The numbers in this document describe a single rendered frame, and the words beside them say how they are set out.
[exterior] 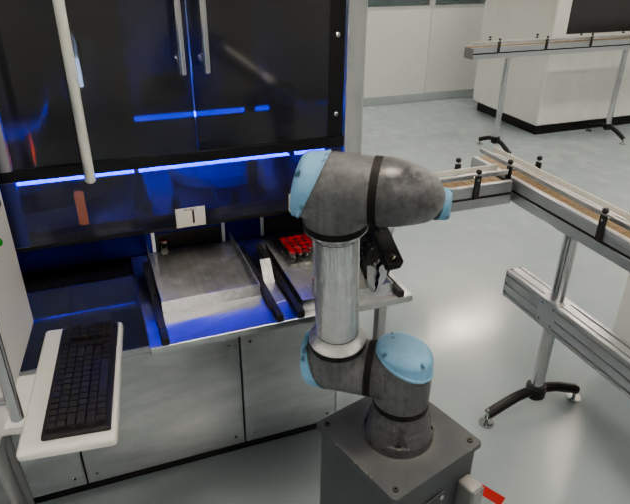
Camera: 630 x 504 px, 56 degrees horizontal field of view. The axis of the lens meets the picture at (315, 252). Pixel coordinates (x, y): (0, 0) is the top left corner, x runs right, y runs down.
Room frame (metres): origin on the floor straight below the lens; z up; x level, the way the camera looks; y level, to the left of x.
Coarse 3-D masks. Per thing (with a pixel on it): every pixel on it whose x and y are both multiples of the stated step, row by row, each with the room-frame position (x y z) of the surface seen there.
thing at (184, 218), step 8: (184, 208) 1.56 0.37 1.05; (192, 208) 1.57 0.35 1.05; (200, 208) 1.58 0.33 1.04; (176, 216) 1.55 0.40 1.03; (184, 216) 1.56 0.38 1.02; (200, 216) 1.58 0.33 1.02; (176, 224) 1.55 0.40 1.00; (184, 224) 1.56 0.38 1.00; (192, 224) 1.57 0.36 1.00; (200, 224) 1.58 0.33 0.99
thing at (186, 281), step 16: (160, 256) 1.58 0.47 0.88; (176, 256) 1.58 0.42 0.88; (192, 256) 1.58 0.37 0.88; (208, 256) 1.58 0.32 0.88; (224, 256) 1.58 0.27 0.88; (240, 256) 1.56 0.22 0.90; (160, 272) 1.48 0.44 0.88; (176, 272) 1.49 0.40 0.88; (192, 272) 1.49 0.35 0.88; (208, 272) 1.49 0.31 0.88; (224, 272) 1.49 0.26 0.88; (240, 272) 1.49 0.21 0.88; (160, 288) 1.40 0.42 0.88; (176, 288) 1.40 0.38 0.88; (192, 288) 1.40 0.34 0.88; (208, 288) 1.40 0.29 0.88; (224, 288) 1.40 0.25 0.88; (240, 288) 1.35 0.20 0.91; (256, 288) 1.37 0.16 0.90; (176, 304) 1.29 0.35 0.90; (192, 304) 1.31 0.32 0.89; (208, 304) 1.32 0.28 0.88
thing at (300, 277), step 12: (276, 252) 1.61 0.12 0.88; (276, 264) 1.51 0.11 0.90; (288, 264) 1.54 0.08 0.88; (312, 264) 1.54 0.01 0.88; (288, 276) 1.41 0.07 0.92; (300, 276) 1.47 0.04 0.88; (312, 276) 1.47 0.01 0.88; (360, 276) 1.47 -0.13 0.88; (300, 288) 1.40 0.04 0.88; (360, 288) 1.35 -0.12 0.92; (384, 288) 1.37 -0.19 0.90; (300, 300) 1.31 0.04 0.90; (312, 300) 1.30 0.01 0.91
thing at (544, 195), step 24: (504, 168) 2.25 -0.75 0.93; (528, 168) 2.19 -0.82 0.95; (528, 192) 2.04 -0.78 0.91; (552, 192) 2.00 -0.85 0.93; (576, 192) 1.94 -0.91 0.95; (552, 216) 1.91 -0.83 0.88; (576, 216) 1.81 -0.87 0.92; (600, 216) 1.71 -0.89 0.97; (624, 216) 1.74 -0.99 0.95; (576, 240) 1.79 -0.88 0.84; (600, 240) 1.69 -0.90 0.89; (624, 240) 1.62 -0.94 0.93; (624, 264) 1.60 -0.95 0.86
